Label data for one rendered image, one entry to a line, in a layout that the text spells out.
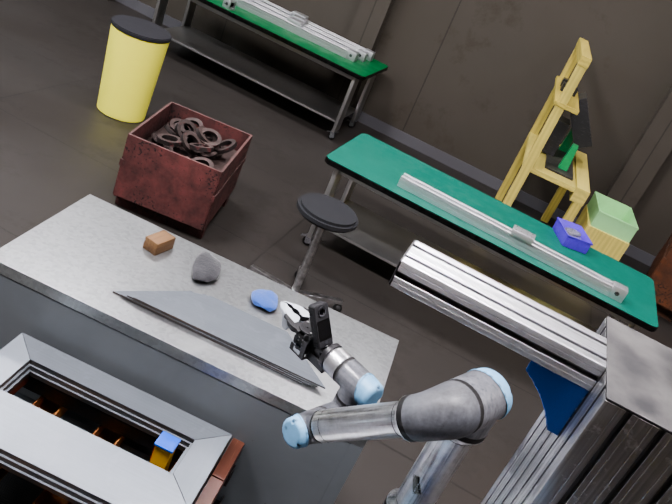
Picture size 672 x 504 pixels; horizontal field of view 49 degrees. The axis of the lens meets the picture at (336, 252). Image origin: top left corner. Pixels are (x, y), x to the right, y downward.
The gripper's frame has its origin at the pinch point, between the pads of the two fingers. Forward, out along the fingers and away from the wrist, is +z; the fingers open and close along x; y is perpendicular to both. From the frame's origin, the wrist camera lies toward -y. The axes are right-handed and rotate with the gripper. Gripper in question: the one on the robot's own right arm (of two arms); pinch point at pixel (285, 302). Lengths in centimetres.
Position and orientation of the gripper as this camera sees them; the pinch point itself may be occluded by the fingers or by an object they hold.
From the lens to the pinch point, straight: 192.5
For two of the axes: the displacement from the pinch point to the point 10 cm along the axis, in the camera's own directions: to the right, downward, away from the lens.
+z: -6.5, -5.6, 5.1
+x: 7.2, -2.2, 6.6
